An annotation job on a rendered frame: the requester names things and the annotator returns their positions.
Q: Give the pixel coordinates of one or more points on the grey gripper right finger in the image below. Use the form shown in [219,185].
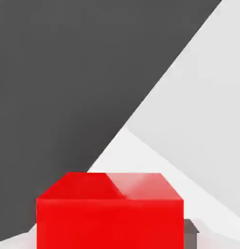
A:
[190,239]

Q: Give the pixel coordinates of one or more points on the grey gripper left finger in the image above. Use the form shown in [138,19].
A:
[24,242]

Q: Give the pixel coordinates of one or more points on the small red cube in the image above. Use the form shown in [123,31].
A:
[110,223]

